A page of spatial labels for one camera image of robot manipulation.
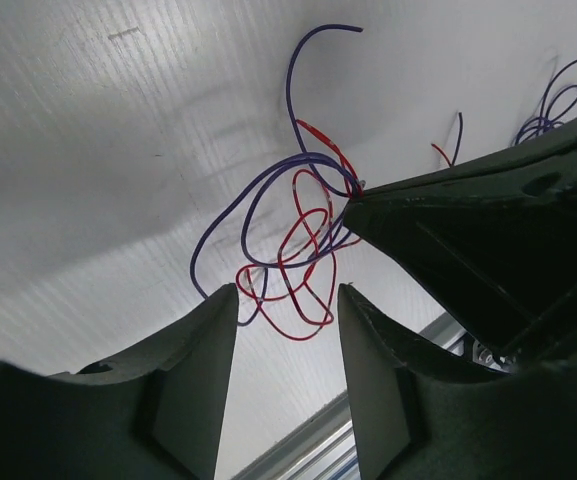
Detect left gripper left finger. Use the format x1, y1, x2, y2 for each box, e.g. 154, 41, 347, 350
0, 284, 239, 479

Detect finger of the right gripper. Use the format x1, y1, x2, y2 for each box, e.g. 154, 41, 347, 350
345, 118, 577, 350

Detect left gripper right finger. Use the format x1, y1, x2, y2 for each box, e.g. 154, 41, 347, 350
337, 285, 577, 479

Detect red purple white wires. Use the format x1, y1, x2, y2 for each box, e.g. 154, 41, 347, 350
190, 23, 577, 342

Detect aluminium mounting rail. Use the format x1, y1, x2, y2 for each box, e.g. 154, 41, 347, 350
235, 312, 503, 479

